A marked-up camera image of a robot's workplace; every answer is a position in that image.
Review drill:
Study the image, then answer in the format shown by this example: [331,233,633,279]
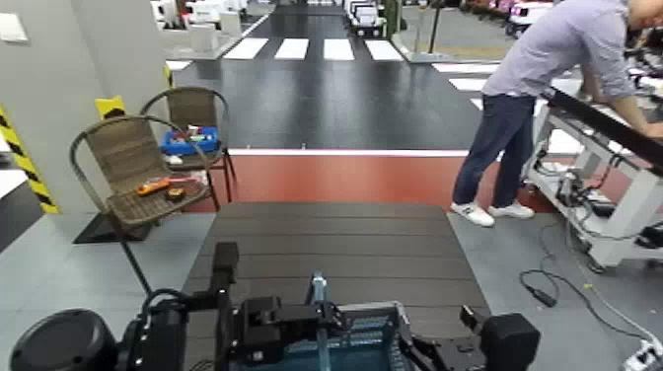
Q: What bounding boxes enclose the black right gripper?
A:
[396,309,488,371]

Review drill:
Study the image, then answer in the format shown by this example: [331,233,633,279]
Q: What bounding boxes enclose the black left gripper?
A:
[239,296,347,365]

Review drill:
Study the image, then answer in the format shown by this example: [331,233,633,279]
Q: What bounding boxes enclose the blue grey folding crate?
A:
[235,270,416,371]

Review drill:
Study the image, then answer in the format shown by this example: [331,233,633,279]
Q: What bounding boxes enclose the orange hand tool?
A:
[135,176,200,197]

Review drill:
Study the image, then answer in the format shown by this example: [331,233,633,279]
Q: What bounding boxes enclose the blue plastic parts tray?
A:
[160,126,222,157]

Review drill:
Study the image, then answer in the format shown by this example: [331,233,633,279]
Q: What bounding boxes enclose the white power strip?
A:
[623,338,663,371]

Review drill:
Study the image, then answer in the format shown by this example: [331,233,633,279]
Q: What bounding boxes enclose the brown wicker chair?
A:
[69,114,212,296]
[139,86,239,211]

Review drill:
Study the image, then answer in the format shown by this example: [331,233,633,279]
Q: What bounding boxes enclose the black slanted board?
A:
[543,87,663,175]

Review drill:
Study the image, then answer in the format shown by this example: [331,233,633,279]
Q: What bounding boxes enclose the white small vehicle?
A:
[344,0,388,38]

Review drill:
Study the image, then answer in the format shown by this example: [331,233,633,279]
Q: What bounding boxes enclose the black pole stand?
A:
[408,0,453,63]

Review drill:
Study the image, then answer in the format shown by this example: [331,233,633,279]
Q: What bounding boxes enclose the person in grey shirt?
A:
[449,0,663,229]

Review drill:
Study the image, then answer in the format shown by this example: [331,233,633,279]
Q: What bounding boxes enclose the yellow black corner bumper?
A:
[95,95,127,120]

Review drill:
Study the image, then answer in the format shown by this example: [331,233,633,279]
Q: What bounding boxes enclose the white box cabinet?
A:
[186,23,220,53]

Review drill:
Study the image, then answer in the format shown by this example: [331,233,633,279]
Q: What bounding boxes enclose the yellow black striped corner guard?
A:
[0,105,61,215]

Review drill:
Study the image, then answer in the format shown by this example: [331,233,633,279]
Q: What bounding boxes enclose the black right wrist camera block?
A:
[460,304,485,334]

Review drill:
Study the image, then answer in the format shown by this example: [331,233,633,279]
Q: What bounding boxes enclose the black wrist camera block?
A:
[460,304,485,334]
[211,241,241,312]

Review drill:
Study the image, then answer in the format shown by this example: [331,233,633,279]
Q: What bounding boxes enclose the black left wrist camera block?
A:
[211,241,241,312]

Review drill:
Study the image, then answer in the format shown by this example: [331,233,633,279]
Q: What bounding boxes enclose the black floor cable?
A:
[518,219,651,340]

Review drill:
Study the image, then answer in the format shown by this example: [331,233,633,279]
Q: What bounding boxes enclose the white metal frame workstation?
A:
[522,101,663,271]

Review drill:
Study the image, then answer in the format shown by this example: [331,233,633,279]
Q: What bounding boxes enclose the white wall plate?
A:
[0,12,30,43]

